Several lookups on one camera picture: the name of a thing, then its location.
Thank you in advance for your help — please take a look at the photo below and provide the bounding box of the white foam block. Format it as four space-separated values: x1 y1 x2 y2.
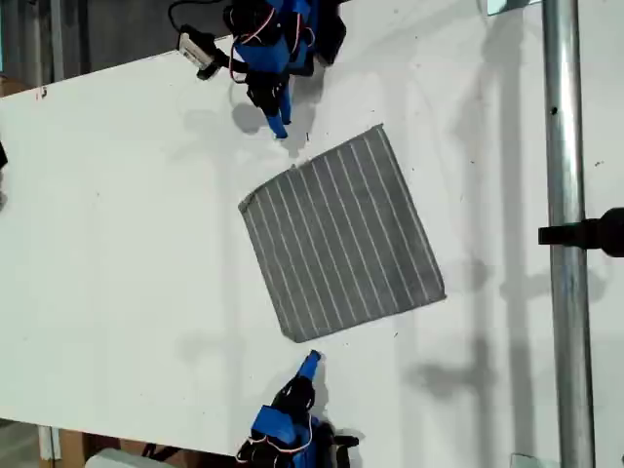
85 447 170 468

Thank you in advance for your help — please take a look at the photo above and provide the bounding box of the black clamp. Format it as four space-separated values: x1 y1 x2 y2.
537 207 624 258

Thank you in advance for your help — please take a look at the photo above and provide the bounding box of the black camera cable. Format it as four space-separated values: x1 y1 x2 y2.
168 0 230 31

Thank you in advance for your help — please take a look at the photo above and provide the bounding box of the black camera stalk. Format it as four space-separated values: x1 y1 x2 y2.
196 48 234 82

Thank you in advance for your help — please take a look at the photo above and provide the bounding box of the red white servo wire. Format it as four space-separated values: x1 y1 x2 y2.
236 428 313 464
227 46 251 85

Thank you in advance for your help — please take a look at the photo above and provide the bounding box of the white table leg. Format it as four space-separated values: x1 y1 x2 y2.
37 424 62 462

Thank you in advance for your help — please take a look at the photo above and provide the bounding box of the grey white-striped towel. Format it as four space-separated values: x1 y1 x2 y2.
237 123 448 344

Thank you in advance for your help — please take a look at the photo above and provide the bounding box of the large brown cardboard box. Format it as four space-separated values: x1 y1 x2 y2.
57 427 235 468

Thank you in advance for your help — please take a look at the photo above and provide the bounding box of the steel post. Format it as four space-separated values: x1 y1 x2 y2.
539 0 598 468

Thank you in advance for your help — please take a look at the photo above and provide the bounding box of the black grey wrist camera box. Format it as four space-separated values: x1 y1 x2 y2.
176 24 219 69

